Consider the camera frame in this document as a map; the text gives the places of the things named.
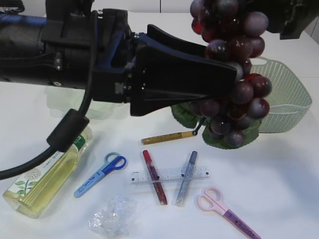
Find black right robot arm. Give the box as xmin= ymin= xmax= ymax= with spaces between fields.
xmin=239 ymin=0 xmax=319 ymax=40

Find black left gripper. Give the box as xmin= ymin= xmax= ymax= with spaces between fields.
xmin=41 ymin=8 xmax=237 ymax=117

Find green wavy glass plate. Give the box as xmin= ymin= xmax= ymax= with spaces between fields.
xmin=44 ymin=87 xmax=121 ymax=120

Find green woven plastic basket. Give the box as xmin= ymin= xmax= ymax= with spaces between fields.
xmin=251 ymin=57 xmax=312 ymax=133

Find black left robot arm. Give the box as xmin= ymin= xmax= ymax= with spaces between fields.
xmin=0 ymin=0 xmax=237 ymax=116

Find gold glitter marker pen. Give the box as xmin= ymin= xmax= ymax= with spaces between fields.
xmin=141 ymin=130 xmax=197 ymax=145

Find pink capped scissors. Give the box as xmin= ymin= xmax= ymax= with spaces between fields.
xmin=197 ymin=187 xmax=261 ymax=239

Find yellow tea bottle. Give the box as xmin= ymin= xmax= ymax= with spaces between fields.
xmin=3 ymin=127 xmax=92 ymax=219

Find red glitter marker pen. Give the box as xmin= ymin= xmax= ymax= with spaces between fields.
xmin=143 ymin=150 xmax=167 ymax=205

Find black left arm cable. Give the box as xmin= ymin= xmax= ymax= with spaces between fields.
xmin=0 ymin=9 xmax=100 ymax=180

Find blue capped scissors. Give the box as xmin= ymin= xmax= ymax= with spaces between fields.
xmin=73 ymin=152 xmax=127 ymax=198

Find purple artificial grape bunch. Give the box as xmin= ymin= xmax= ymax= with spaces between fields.
xmin=170 ymin=0 xmax=273 ymax=150

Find clear plastic sheet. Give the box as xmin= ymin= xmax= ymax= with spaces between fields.
xmin=88 ymin=195 xmax=137 ymax=239

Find silver glitter marker pen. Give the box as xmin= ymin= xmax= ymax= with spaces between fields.
xmin=175 ymin=151 xmax=197 ymax=207

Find clear plastic ruler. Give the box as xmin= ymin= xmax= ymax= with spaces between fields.
xmin=129 ymin=166 xmax=211 ymax=185

